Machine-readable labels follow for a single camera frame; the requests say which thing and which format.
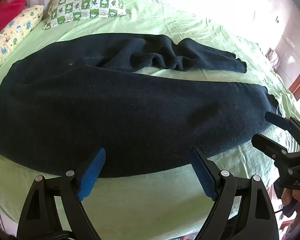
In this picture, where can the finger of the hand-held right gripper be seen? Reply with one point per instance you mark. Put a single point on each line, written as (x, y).
(267, 146)
(277, 118)

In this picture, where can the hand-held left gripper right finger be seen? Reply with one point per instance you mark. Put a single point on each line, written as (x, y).
(202, 175)

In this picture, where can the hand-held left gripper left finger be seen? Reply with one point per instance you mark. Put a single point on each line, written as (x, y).
(92, 172)

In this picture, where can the dark navy pants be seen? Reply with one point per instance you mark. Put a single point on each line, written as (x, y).
(102, 110)

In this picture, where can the person's right hand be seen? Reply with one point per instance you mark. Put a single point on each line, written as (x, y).
(288, 196)

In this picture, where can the light green bed sheet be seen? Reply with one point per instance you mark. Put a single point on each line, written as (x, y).
(145, 200)

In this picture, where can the pile of pale clothes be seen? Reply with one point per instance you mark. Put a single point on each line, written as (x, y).
(273, 58)

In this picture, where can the yellow cartoon print pillow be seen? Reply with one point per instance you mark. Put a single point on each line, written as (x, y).
(12, 35)

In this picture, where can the green checkered pillow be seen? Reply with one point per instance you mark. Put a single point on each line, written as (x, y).
(87, 0)

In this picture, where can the red pillow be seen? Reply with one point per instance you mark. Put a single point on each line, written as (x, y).
(5, 12)

